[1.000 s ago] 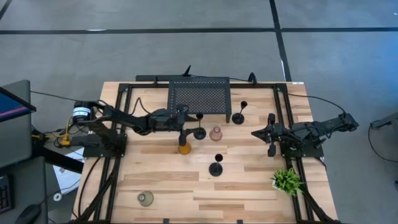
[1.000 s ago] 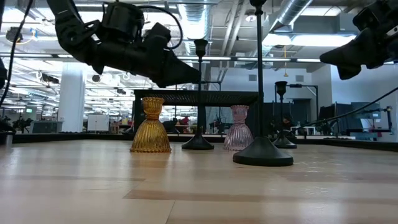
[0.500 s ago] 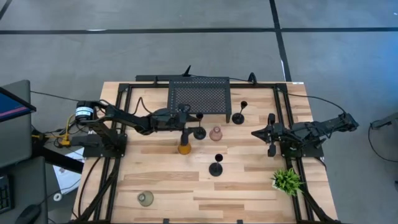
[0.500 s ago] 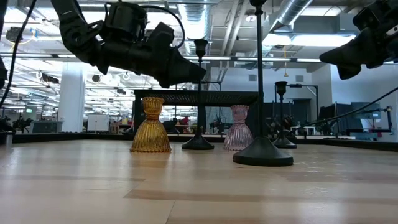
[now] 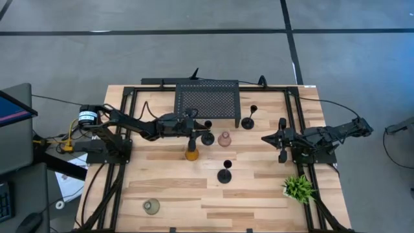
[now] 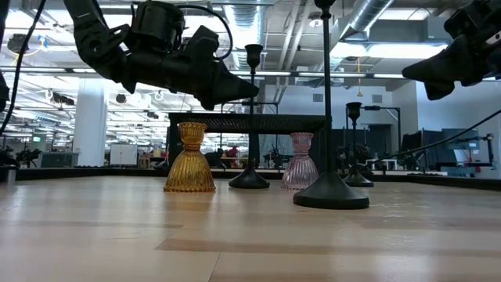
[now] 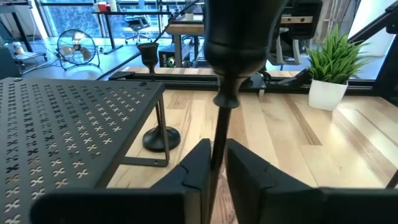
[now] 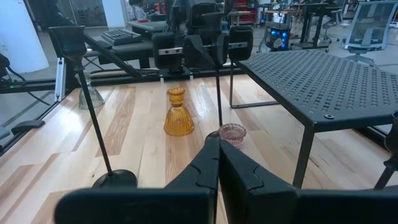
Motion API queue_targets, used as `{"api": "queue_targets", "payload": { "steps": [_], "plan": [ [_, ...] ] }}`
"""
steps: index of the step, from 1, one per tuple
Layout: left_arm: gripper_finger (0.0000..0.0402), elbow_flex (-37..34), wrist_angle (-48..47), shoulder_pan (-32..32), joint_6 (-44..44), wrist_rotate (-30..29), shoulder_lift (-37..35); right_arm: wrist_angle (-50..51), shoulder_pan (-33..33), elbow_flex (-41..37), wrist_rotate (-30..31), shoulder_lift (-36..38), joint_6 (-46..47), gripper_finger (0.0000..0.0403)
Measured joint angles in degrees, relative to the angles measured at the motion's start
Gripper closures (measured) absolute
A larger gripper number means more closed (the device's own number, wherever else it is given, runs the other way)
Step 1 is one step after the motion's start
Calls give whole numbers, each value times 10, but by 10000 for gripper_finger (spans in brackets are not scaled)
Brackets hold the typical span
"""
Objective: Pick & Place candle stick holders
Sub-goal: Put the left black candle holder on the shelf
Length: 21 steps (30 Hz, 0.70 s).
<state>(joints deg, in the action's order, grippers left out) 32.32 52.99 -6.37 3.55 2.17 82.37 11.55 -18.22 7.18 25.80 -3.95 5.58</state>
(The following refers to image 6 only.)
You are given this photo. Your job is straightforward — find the tall black metal candlestick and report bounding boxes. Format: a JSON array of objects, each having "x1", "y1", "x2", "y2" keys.
[{"x1": 292, "y1": 0, "x2": 370, "y2": 211}]

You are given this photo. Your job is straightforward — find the amber ribbed glass candle holder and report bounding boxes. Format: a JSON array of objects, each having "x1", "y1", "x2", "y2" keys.
[{"x1": 163, "y1": 121, "x2": 217, "y2": 193}]

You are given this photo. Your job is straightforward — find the black aluminium table frame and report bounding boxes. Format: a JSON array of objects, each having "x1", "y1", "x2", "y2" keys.
[{"x1": 15, "y1": 166, "x2": 501, "y2": 192}]

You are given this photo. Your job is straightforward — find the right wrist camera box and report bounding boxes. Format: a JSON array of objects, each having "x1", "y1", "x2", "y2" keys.
[{"x1": 444, "y1": 0, "x2": 501, "y2": 40}]

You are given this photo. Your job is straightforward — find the yellow hanging pendant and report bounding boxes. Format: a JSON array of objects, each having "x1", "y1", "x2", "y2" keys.
[{"x1": 355, "y1": 57, "x2": 363, "y2": 98}]

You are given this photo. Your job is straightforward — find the pink ribbed glass candle holder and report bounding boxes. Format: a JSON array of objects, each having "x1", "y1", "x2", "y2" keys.
[{"x1": 280, "y1": 132, "x2": 320, "y2": 191}]

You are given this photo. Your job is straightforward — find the silver slanted ventilation duct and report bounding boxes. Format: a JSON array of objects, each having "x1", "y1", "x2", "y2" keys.
[{"x1": 338, "y1": 0, "x2": 395, "y2": 40}]

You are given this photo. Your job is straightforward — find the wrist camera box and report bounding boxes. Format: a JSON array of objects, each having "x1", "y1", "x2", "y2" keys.
[
  {"x1": 444, "y1": 0, "x2": 501, "y2": 40},
  {"x1": 187, "y1": 25, "x2": 220, "y2": 60}
]

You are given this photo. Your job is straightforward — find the black tubular stand frame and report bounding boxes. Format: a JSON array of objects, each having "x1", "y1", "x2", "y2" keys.
[{"x1": 345, "y1": 104, "x2": 402, "y2": 157}]

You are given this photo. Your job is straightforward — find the black perforated metal shelf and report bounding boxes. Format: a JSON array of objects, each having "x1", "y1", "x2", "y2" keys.
[{"x1": 168, "y1": 112, "x2": 334, "y2": 185}]

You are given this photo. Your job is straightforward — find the grey background box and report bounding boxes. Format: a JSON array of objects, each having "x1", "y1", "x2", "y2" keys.
[{"x1": 38, "y1": 151, "x2": 79, "y2": 168}]

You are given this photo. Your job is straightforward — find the black fabric partition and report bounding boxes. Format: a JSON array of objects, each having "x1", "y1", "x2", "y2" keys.
[{"x1": 401, "y1": 130, "x2": 445, "y2": 170}]

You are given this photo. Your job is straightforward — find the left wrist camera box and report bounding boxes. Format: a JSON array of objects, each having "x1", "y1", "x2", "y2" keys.
[{"x1": 187, "y1": 25, "x2": 220, "y2": 60}]

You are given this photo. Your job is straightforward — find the grey background monitor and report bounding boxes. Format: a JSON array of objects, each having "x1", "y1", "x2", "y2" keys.
[{"x1": 442, "y1": 128, "x2": 481, "y2": 151}]

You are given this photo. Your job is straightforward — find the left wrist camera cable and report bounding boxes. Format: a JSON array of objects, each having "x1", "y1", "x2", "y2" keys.
[{"x1": 174, "y1": 3, "x2": 235, "y2": 60}]

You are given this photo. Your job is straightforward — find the medium black metal candlestick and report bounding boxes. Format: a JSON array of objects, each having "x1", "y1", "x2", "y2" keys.
[{"x1": 228, "y1": 43, "x2": 271, "y2": 190}]

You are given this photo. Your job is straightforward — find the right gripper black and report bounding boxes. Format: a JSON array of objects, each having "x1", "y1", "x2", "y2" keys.
[{"x1": 402, "y1": 34, "x2": 501, "y2": 101}]

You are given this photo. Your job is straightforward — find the white square pillar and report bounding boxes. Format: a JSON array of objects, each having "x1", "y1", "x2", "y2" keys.
[{"x1": 72, "y1": 77, "x2": 110, "y2": 168}]

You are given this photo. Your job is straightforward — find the black camera boom stand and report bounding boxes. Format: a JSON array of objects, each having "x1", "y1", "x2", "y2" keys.
[{"x1": 449, "y1": 132, "x2": 496, "y2": 170}]

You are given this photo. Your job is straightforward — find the white background cabinet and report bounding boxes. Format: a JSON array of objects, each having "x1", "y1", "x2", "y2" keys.
[{"x1": 109, "y1": 143, "x2": 139, "y2": 167}]

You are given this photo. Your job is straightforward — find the small grey cup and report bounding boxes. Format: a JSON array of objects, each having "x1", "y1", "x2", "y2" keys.
[{"x1": 0, "y1": 164, "x2": 17, "y2": 184}]

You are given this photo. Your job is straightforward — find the silver round ventilation duct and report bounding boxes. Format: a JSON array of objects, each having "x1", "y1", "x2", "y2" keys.
[{"x1": 225, "y1": 0, "x2": 269, "y2": 105}]

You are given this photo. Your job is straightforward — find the small white background table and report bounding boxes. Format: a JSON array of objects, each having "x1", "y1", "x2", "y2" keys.
[{"x1": 366, "y1": 157, "x2": 398, "y2": 172}]

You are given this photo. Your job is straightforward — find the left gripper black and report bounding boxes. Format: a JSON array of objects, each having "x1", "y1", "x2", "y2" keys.
[{"x1": 123, "y1": 49, "x2": 260, "y2": 111}]

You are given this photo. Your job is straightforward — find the short black metal candlestick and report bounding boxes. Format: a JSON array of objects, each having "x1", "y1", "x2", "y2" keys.
[{"x1": 343, "y1": 101, "x2": 375, "y2": 188}]

